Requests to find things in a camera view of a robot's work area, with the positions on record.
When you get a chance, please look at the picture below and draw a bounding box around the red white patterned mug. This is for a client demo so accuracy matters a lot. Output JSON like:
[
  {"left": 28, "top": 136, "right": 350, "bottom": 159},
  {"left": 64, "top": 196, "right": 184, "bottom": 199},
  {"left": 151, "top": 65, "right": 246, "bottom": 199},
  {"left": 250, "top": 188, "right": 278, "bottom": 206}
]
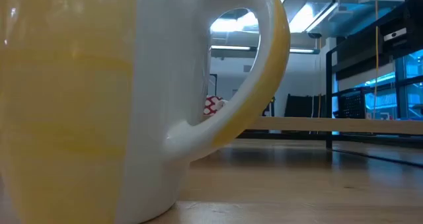
[{"left": 204, "top": 95, "right": 229, "bottom": 116}]

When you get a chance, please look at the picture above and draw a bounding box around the yellow and white ceramic mug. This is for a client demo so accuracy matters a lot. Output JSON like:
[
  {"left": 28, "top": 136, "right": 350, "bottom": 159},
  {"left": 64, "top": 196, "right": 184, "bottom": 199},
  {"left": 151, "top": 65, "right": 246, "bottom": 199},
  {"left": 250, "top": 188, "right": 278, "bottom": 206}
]
[{"left": 0, "top": 0, "right": 291, "bottom": 224}]

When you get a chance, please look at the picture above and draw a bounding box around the black panel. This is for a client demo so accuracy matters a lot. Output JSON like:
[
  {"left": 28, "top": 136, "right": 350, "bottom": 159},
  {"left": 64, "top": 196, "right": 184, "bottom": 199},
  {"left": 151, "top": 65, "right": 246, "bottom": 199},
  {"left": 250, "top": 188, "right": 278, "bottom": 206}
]
[{"left": 284, "top": 93, "right": 327, "bottom": 118}]

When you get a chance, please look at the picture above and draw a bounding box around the black plastic crate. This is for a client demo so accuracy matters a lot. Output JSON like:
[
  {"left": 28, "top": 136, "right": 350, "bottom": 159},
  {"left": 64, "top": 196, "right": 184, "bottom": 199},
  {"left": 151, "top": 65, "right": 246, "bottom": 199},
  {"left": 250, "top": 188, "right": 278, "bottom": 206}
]
[{"left": 337, "top": 90, "right": 366, "bottom": 119}]

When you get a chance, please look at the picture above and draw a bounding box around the black desk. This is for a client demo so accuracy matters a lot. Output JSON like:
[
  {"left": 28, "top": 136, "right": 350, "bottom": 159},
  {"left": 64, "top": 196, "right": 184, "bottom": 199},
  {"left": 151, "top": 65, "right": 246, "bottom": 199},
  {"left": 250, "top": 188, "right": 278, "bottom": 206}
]
[{"left": 332, "top": 0, "right": 423, "bottom": 81}]

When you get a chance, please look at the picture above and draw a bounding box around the white device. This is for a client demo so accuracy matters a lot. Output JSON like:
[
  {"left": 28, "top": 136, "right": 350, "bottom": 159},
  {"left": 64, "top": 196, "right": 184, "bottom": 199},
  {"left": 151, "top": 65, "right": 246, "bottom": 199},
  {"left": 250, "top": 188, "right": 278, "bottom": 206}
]
[{"left": 383, "top": 27, "right": 408, "bottom": 42}]

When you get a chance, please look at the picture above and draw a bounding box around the yellow hanging cable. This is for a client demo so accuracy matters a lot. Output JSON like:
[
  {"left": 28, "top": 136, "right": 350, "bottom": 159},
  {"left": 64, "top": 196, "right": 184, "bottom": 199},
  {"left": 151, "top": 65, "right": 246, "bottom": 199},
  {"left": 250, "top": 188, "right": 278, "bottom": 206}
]
[
  {"left": 317, "top": 37, "right": 322, "bottom": 118},
  {"left": 373, "top": 0, "right": 380, "bottom": 119}
]

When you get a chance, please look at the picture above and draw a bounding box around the silver ventilation duct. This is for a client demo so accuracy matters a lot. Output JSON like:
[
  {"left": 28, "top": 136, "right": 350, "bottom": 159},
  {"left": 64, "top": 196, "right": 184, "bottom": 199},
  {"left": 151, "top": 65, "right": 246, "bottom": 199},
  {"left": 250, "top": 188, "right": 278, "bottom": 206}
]
[{"left": 282, "top": 0, "right": 406, "bottom": 36}]

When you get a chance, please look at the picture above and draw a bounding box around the glass window wall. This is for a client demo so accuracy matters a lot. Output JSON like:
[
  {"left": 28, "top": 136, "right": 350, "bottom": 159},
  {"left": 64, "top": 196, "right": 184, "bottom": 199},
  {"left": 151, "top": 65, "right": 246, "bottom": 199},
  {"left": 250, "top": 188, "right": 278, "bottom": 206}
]
[{"left": 332, "top": 50, "right": 423, "bottom": 121}]

